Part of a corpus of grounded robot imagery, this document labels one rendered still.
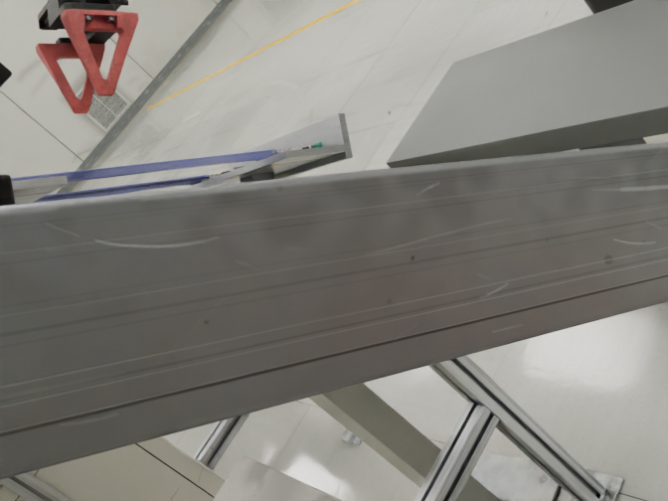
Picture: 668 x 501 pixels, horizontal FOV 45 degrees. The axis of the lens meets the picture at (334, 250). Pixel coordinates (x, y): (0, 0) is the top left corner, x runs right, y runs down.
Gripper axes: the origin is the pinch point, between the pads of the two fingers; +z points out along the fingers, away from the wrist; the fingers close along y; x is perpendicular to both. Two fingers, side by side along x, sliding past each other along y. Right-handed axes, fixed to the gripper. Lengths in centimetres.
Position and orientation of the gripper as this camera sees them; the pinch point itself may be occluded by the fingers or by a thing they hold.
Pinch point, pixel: (91, 96)
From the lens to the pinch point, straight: 83.6
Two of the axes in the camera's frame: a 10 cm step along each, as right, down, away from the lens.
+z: 1.1, 9.9, 0.4
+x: 8.5, -1.1, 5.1
